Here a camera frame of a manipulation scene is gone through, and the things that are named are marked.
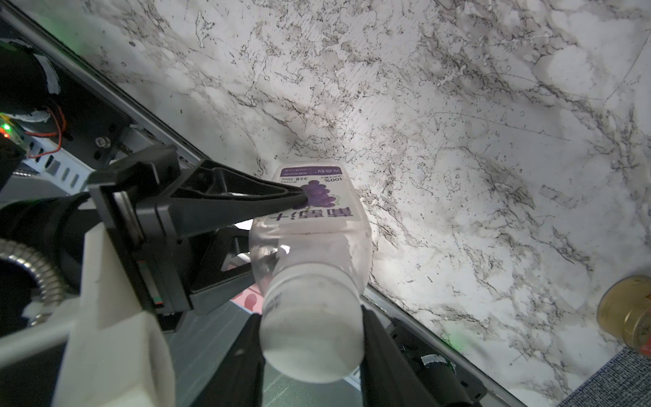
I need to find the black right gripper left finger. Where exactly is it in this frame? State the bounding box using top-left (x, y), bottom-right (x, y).
top-left (192, 314), bottom-right (265, 407)

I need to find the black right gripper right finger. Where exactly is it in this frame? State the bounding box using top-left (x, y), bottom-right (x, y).
top-left (360, 307), bottom-right (437, 407)

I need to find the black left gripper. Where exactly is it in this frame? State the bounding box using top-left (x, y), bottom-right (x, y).
top-left (88, 145), bottom-right (308, 315)

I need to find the clear bottle purple label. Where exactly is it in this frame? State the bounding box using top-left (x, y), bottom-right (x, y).
top-left (250, 161), bottom-right (372, 296)

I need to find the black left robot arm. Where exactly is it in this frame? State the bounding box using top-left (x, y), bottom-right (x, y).
top-left (1, 146), bottom-right (308, 320)

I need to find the pink cat paw stick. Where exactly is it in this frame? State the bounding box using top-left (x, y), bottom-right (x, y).
top-left (231, 284), bottom-right (264, 314)

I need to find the round gold tin red lid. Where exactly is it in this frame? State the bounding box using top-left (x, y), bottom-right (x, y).
top-left (597, 275), bottom-right (650, 358)

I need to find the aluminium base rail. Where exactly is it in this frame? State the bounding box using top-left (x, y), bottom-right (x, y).
top-left (1, 1), bottom-right (516, 406)

